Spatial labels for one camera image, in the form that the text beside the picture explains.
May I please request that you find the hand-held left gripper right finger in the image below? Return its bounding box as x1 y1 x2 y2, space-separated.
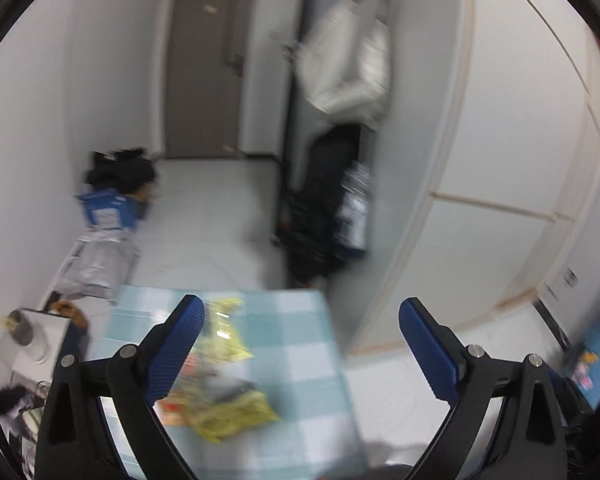
398 297 568 480

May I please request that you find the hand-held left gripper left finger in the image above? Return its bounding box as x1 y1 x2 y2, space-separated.
34 294 206 480

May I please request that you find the yellow snack wrapper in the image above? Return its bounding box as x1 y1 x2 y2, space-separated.
187 390 281 443
195 297 253 366

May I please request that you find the orange snack wrapper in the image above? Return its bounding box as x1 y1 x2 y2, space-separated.
157 350 216 427

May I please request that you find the brown soft item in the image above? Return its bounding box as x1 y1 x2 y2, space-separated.
47 300 91 331

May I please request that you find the grey plastic bag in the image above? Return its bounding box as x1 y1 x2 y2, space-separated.
55 227 141 304

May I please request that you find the blue white checked tablecloth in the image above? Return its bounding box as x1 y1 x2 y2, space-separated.
87 285 371 480

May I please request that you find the white box with cup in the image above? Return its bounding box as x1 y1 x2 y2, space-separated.
10 307 75 413

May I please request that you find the blue cardboard box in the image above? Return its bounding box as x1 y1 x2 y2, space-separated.
77 190 149 232

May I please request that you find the silver bag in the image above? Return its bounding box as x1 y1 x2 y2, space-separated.
337 161 374 257

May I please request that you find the clear plastic cup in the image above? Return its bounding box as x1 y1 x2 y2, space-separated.
0 309 51 364

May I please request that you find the blue printed cushion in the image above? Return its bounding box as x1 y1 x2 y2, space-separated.
569 322 600 407

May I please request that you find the pile of black clothes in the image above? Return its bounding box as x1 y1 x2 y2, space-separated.
84 147 159 197

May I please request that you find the black backpack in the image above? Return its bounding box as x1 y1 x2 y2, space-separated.
280 124 369 284

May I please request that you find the white wardrobe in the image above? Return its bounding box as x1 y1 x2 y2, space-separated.
347 0 600 361

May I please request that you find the black clothes rack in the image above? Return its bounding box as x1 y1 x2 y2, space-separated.
275 0 326 241

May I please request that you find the grey door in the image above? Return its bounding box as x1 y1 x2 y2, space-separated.
165 0 258 160

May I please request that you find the white hanging bag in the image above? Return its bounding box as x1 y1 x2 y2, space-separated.
295 0 394 117

